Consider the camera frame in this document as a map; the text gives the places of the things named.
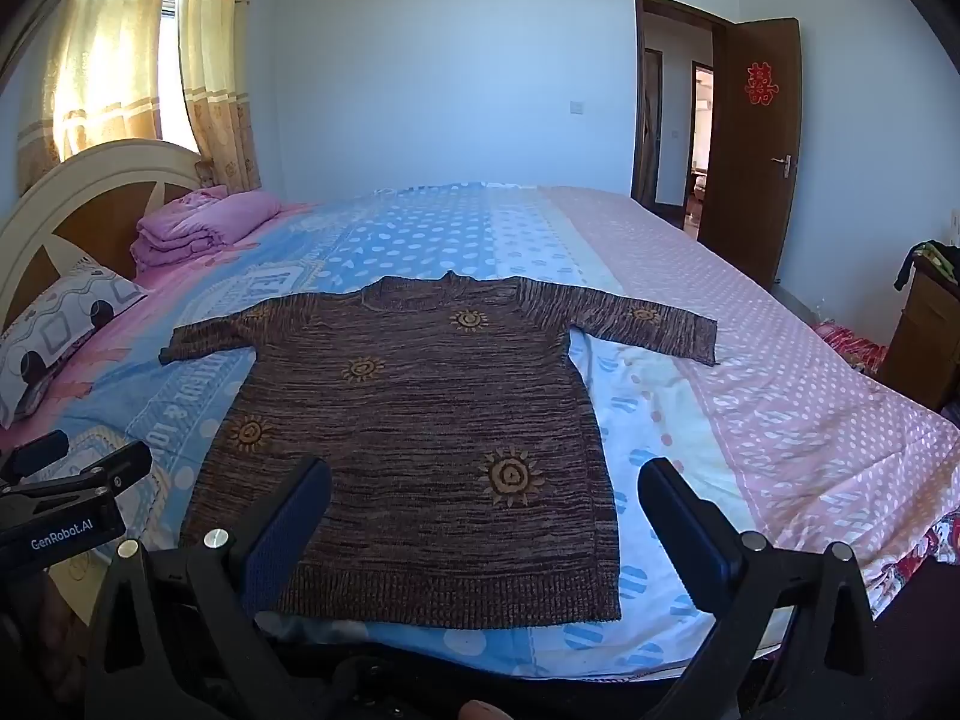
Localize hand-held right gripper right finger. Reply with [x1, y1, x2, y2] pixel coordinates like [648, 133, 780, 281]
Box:
[637, 456, 880, 720]

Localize cream and wood headboard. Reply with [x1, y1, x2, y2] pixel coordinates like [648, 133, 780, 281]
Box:
[0, 139, 205, 332]

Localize wooden cabinet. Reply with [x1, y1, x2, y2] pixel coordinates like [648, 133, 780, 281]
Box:
[877, 244, 960, 413]

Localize yellow patterned curtain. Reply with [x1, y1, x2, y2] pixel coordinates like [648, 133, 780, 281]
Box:
[15, 0, 177, 197]
[176, 0, 263, 194]

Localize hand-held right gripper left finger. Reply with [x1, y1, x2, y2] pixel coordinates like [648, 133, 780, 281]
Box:
[82, 456, 332, 720]

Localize brown knitted sweater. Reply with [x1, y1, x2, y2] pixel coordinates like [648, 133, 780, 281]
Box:
[157, 270, 719, 625]

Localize red floral cloth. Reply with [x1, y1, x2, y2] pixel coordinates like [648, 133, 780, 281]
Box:
[862, 506, 960, 620]

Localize folded pink quilt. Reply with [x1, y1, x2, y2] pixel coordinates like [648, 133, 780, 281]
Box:
[129, 186, 284, 271]

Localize blue and pink printed bedsheet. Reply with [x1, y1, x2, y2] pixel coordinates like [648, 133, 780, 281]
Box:
[0, 180, 960, 683]

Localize brown wooden door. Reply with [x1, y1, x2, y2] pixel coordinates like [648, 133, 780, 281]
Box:
[697, 18, 803, 291]

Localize dark clothes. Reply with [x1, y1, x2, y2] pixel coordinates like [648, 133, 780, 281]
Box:
[892, 238, 960, 293]

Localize brown door frame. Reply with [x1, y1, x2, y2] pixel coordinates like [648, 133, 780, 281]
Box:
[630, 0, 740, 232]

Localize patterned grey pillow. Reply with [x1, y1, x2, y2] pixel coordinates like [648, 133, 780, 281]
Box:
[0, 255, 149, 428]

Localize red paper door decoration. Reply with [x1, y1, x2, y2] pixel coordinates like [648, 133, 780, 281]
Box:
[744, 62, 778, 107]

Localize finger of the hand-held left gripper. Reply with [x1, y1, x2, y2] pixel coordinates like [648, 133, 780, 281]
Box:
[0, 430, 72, 482]
[0, 440, 155, 515]

